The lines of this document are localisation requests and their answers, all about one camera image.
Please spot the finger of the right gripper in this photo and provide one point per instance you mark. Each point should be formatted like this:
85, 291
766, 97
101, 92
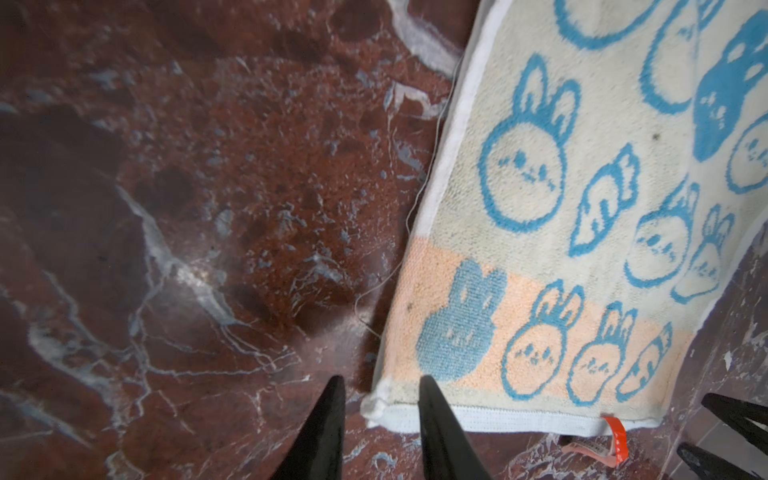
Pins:
746, 418
708, 466

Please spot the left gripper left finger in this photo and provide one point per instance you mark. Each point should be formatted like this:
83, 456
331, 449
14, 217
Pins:
317, 452

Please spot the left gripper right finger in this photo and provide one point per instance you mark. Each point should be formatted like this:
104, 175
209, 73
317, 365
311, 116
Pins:
446, 450

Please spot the teal rabbit pattern towel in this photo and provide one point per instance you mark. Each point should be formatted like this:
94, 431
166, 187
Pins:
602, 172

